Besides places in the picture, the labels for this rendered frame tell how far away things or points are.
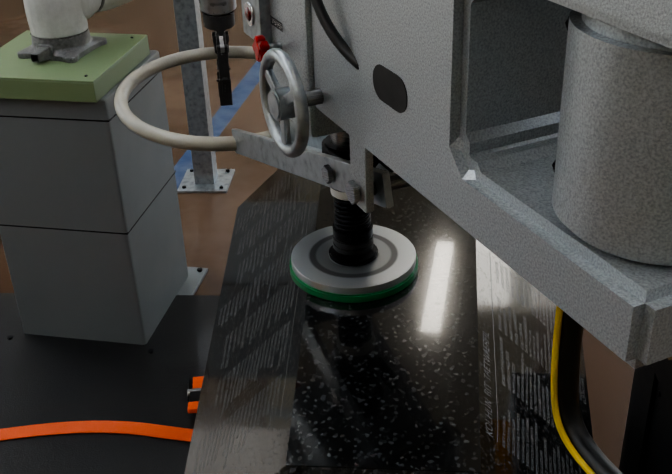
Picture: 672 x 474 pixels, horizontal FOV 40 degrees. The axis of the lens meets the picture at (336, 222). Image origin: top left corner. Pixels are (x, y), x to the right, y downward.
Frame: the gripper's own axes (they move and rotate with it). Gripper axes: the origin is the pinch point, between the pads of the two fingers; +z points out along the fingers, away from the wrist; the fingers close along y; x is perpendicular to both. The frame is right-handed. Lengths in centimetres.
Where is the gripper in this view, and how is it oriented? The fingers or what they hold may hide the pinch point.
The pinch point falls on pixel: (224, 88)
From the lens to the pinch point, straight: 232.9
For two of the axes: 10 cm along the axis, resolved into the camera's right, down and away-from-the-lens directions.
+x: 9.8, -1.0, 1.4
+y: 1.7, 5.3, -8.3
